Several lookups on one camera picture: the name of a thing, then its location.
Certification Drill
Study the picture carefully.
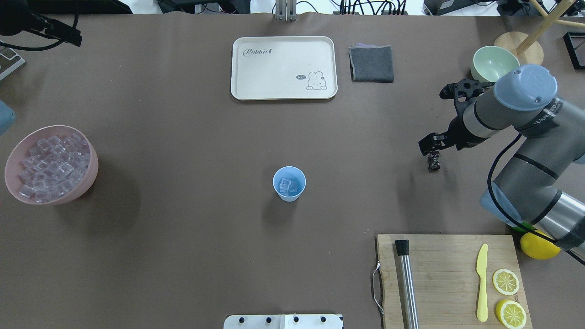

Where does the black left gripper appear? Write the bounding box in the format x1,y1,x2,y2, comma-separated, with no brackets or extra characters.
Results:
0,0,82,47

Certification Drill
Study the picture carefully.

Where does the lemon slice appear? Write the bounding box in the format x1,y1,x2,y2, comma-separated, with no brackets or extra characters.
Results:
495,299,528,329
492,268,520,296

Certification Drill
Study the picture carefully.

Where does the lemon slice upper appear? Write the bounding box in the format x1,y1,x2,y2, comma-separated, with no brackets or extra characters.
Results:
492,268,520,296

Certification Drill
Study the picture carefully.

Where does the metal clamp bracket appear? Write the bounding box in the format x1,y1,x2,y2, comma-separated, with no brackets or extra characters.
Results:
274,0,298,21

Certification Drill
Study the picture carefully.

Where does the blue plastic cup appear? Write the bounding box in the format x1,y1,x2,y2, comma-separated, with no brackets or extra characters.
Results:
272,166,306,202

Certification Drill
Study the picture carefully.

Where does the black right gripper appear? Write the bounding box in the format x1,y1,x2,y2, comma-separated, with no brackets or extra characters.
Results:
418,118,480,155

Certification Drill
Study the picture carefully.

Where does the green ceramic bowl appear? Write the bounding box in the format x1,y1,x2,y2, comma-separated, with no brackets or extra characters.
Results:
470,45,520,83

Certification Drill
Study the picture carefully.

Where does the yellow plastic knife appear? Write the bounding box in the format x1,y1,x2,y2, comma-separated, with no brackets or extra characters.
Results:
475,244,489,323

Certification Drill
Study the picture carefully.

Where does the wooden stand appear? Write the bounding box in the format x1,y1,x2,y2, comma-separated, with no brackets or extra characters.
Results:
493,0,584,65

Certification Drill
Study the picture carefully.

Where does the grey folded cloth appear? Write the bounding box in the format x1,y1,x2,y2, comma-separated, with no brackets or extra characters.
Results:
349,43,395,83

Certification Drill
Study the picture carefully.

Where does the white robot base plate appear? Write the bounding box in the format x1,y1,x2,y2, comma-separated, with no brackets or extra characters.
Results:
223,314,344,329

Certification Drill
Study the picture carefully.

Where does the yellow lemon lower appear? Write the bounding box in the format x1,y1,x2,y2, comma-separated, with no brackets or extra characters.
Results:
520,233,562,260

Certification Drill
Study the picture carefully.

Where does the pink bowl of ice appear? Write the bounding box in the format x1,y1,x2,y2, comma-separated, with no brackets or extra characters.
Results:
4,125,100,205

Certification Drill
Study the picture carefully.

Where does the steel muddler black tip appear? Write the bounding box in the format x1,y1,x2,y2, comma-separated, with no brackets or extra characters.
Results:
394,239,420,329

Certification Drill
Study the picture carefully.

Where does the black frame object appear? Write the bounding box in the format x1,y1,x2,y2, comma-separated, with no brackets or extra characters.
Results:
563,32,585,69

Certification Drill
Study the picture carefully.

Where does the lemon slice lower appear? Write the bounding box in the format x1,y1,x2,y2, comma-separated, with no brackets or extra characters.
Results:
495,299,528,329

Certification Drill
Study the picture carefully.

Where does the green lime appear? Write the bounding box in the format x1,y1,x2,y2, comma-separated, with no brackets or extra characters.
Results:
511,222,535,233

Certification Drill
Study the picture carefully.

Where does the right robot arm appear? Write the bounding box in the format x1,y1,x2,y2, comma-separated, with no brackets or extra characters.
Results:
419,64,585,262

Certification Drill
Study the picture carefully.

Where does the wooden cutting board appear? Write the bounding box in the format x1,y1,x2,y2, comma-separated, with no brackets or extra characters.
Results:
376,234,529,329

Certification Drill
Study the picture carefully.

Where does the cream rabbit tray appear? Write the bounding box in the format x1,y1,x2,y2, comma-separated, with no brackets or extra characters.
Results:
230,36,338,101

